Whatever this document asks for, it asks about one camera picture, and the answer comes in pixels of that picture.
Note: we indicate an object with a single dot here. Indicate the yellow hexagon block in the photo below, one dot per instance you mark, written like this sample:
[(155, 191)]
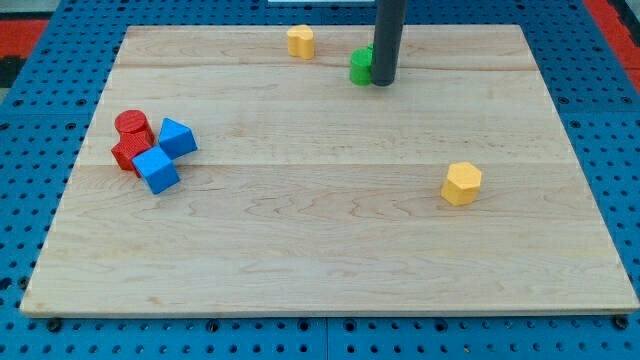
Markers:
[(462, 183)]

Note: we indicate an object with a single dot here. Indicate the wooden board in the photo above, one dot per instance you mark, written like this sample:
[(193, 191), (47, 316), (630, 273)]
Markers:
[(311, 196)]

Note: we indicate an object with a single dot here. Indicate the green block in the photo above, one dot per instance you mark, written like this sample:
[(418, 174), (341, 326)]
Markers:
[(360, 65)]

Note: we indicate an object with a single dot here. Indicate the yellow heart block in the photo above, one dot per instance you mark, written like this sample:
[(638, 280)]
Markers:
[(300, 42)]

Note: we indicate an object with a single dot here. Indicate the blue triangle block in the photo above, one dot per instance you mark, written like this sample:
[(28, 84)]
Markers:
[(176, 139)]

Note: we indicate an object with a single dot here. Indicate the blue cube block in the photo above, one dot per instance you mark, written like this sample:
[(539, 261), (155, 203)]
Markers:
[(157, 169)]

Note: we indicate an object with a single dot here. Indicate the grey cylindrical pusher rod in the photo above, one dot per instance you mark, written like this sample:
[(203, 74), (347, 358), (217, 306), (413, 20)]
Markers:
[(388, 30)]

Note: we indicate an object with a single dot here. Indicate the red star block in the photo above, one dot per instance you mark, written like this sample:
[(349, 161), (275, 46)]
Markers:
[(129, 146)]

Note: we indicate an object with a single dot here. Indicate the red cylinder block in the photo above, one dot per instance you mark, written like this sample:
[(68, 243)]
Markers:
[(131, 121)]

